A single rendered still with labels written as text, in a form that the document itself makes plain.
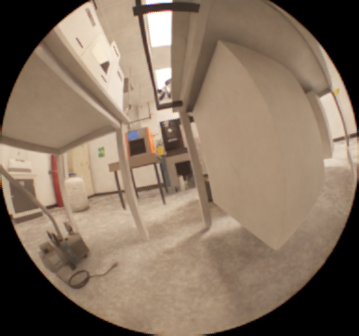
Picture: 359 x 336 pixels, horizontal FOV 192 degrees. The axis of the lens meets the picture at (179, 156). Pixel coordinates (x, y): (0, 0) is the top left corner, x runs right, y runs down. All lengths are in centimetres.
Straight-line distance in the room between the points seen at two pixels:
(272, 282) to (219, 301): 19
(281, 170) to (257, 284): 42
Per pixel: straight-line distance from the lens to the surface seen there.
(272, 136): 25
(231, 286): 52
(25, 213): 271
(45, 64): 45
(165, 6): 33
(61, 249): 82
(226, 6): 45
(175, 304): 51
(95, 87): 55
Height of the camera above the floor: 48
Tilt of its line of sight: 5 degrees up
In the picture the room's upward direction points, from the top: 13 degrees counter-clockwise
